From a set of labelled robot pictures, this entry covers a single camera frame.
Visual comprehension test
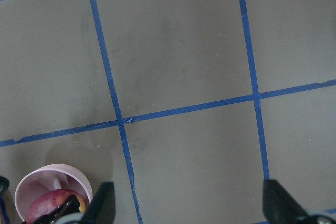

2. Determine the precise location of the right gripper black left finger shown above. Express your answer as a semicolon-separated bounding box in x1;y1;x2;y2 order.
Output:
80;182;116;224

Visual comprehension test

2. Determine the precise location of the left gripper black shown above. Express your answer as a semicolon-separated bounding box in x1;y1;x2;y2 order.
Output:
33;195;80;223

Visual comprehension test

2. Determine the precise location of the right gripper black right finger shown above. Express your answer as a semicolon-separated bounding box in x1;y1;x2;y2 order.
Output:
262;179;311;224

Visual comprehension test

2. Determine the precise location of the red apple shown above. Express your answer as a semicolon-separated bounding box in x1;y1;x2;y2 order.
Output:
25;189;87;223

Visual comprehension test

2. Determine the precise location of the pink bowl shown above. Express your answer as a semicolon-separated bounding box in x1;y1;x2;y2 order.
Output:
14;164;93;220

